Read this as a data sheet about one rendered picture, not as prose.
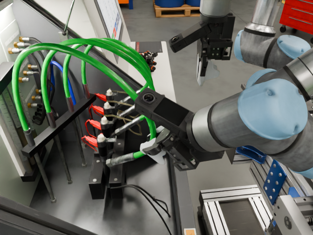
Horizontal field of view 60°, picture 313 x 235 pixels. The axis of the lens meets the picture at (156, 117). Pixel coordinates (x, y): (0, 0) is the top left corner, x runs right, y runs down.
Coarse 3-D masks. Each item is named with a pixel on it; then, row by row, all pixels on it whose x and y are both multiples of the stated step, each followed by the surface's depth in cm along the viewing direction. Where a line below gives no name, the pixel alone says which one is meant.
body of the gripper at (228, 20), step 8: (200, 16) 69; (224, 16) 67; (232, 16) 68; (216, 24) 71; (224, 24) 69; (232, 24) 69; (216, 32) 71; (224, 32) 70; (232, 32) 71; (200, 40) 72; (208, 40) 72; (216, 40) 71; (224, 40) 71; (200, 48) 73; (208, 48) 71; (216, 48) 73; (224, 48) 71; (200, 56) 73; (208, 56) 73; (216, 56) 74; (224, 56) 73
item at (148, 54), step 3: (147, 51) 149; (141, 54) 150; (144, 54) 146; (147, 54) 146; (150, 54) 151; (153, 54) 151; (156, 54) 151; (144, 57) 148; (147, 57) 139; (150, 57) 143; (153, 57) 147; (147, 60) 138; (150, 60) 139; (147, 63) 140; (150, 63) 139; (153, 63) 143; (156, 63) 143; (150, 66) 136; (153, 66) 134; (150, 69) 136; (153, 69) 134
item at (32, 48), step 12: (36, 48) 55; (48, 48) 54; (60, 48) 53; (72, 48) 53; (84, 60) 52; (96, 60) 52; (108, 72) 52; (12, 84) 64; (120, 84) 53; (132, 96) 54; (24, 120) 72; (24, 132) 74
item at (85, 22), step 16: (32, 0) 87; (48, 0) 87; (64, 0) 88; (80, 0) 88; (64, 16) 91; (80, 16) 91; (96, 16) 100; (80, 32) 94; (96, 32) 95; (96, 48) 98; (128, 64) 143
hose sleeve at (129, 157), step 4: (132, 152) 65; (120, 156) 67; (124, 156) 66; (128, 156) 65; (132, 156) 64; (112, 160) 68; (116, 160) 67; (120, 160) 67; (124, 160) 66; (128, 160) 65; (132, 160) 65; (112, 164) 69; (116, 164) 68
